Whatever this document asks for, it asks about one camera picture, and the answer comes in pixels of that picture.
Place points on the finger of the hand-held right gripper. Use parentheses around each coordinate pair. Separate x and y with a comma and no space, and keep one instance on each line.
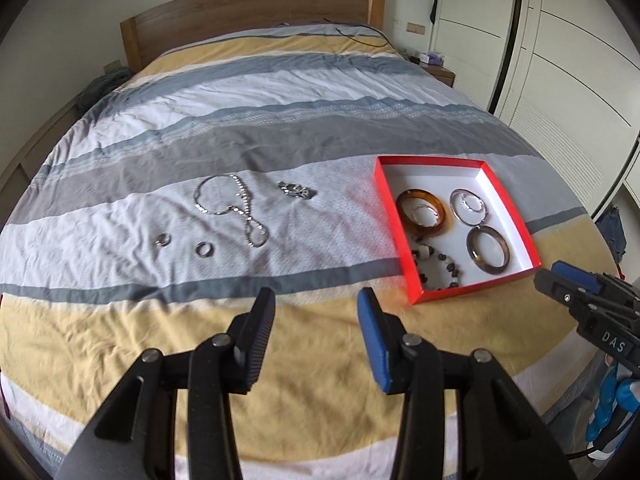
(575,272)
(560,287)

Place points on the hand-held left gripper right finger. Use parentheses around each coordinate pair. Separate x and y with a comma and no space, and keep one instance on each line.
(372,340)

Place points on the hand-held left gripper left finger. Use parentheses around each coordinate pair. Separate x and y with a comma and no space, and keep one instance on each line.
(257,335)

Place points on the red cardboard box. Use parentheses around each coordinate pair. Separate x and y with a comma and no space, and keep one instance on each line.
(505,210)

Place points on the dark brown bangle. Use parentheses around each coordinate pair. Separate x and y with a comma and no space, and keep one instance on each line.
(470,252)

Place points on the amber resin bangle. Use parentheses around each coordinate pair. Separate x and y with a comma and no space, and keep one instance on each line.
(406,225)

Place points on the large silver bangle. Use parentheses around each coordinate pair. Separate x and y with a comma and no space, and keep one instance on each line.
(451,207)

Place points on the small silver bangle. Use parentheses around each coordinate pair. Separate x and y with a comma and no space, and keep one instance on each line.
(437,216)

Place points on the person's right hand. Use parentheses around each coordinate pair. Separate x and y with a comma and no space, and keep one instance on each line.
(602,405)

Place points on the dark blue cloth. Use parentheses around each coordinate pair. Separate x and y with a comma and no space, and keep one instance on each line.
(612,227)

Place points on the white wardrobe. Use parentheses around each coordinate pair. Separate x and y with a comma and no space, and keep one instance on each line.
(565,60)

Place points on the wooden nightstand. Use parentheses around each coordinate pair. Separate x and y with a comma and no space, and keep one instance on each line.
(442,74)

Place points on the tissue box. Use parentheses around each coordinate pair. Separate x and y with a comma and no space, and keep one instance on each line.
(431,58)

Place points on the low wooden cabinet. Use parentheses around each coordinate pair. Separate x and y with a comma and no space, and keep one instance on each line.
(35,145)

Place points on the grey knitted cloth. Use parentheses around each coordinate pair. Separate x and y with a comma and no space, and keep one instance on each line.
(100,87)

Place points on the wooden headboard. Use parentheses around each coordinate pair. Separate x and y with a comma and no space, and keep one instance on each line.
(250,15)

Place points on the wall socket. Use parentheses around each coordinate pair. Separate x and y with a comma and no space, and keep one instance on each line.
(416,28)
(112,66)

